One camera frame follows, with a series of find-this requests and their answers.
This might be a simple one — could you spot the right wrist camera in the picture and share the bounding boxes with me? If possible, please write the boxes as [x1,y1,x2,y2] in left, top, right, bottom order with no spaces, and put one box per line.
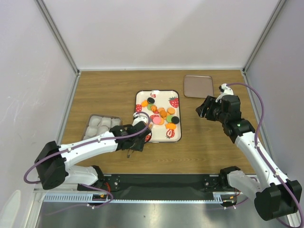
[215,83,234,103]

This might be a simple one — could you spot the green round cookie right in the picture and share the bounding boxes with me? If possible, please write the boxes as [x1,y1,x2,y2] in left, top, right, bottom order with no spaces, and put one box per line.
[166,115,173,123]

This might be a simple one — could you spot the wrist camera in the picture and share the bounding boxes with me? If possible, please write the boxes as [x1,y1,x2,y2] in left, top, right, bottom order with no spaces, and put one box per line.
[215,83,234,103]
[132,113,148,126]

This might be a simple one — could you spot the orange round biscuit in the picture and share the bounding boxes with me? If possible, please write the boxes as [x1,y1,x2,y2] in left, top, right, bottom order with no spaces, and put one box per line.
[159,118,164,125]
[167,107,176,114]

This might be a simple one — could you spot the orange cookie under brown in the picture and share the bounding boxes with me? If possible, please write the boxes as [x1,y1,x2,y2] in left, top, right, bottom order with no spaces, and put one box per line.
[158,108,165,113]

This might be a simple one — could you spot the black sandwich cookie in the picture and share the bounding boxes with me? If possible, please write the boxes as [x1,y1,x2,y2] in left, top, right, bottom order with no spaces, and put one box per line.
[147,97,155,104]
[171,116,180,124]

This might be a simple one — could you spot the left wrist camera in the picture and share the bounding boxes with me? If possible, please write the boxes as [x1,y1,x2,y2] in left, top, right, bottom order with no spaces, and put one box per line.
[132,113,148,126]

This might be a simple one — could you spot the orange flower cookie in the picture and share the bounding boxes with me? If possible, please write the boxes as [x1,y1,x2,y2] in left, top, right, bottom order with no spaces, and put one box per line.
[151,105,158,113]

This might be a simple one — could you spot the white strawberry tray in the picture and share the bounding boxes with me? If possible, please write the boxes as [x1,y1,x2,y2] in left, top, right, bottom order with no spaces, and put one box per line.
[135,90,182,143]

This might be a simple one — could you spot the brown tin lid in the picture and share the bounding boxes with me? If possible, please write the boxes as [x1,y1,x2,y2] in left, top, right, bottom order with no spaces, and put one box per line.
[183,75,214,98]

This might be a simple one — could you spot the black sandwich cookie top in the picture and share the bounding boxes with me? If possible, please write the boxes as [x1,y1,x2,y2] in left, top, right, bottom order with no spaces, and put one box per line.
[147,97,155,104]

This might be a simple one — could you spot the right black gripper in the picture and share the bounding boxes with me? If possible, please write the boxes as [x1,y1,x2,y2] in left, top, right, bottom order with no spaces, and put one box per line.
[195,95,228,124]

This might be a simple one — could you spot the right aluminium frame post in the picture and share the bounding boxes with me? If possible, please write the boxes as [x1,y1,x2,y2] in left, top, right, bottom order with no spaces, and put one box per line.
[242,0,287,74]

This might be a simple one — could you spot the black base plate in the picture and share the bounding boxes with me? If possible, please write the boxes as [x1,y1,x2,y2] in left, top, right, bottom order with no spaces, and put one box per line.
[77,173,240,201]

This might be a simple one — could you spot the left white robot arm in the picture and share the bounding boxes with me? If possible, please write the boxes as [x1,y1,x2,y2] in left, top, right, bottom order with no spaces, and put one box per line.
[34,121,151,190]

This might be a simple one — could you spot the left aluminium frame post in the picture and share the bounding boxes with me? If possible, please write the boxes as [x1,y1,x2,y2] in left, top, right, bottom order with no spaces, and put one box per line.
[34,0,80,76]

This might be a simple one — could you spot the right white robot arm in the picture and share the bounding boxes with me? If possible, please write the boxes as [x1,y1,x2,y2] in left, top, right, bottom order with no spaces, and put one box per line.
[196,95,302,221]

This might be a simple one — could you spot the pink round cookie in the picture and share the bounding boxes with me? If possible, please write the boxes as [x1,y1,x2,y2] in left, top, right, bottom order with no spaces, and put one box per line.
[153,116,162,124]

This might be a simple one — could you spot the black sandwich cookie right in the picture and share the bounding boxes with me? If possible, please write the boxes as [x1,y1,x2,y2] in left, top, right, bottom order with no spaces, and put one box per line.
[171,116,180,124]

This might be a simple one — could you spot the brown round cookie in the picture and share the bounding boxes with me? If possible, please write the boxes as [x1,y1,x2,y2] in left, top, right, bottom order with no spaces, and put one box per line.
[159,110,168,119]

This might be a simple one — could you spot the aluminium frame post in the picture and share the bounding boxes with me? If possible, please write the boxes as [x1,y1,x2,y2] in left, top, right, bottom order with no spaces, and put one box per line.
[34,0,80,76]
[242,0,287,74]

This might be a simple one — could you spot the orange fish cookie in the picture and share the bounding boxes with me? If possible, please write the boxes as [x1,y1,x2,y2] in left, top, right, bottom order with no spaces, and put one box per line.
[165,123,177,130]

